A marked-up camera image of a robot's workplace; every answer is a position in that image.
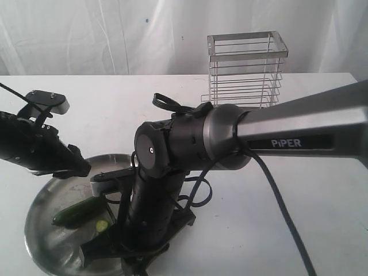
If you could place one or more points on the cucumber slice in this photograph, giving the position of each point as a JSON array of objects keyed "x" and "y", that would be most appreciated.
[{"x": 101, "y": 225}]

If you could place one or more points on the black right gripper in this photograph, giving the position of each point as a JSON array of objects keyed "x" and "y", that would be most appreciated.
[{"x": 149, "y": 217}]

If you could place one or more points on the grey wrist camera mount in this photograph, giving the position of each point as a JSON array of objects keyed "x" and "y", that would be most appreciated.
[{"x": 112, "y": 182}]

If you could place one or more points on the white backdrop curtain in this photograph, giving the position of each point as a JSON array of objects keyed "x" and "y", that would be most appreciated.
[{"x": 169, "y": 37}]

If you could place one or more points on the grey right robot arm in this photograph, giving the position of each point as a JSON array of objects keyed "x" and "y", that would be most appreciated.
[{"x": 172, "y": 157}]

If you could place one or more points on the black kitchen knife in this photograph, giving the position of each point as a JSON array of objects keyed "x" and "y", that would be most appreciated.
[{"x": 110, "y": 212}]

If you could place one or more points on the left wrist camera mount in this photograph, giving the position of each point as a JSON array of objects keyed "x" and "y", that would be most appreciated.
[{"x": 43, "y": 104}]

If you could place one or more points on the chrome wire utensil rack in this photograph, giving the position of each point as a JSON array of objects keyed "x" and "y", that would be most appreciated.
[{"x": 245, "y": 69}]

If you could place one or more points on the green cucumber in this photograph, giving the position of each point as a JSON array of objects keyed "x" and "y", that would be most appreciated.
[{"x": 80, "y": 212}]

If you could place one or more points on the round stainless steel plate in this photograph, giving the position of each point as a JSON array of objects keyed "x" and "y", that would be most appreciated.
[{"x": 55, "y": 249}]

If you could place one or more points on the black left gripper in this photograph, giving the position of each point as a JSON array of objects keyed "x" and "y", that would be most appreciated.
[{"x": 39, "y": 149}]

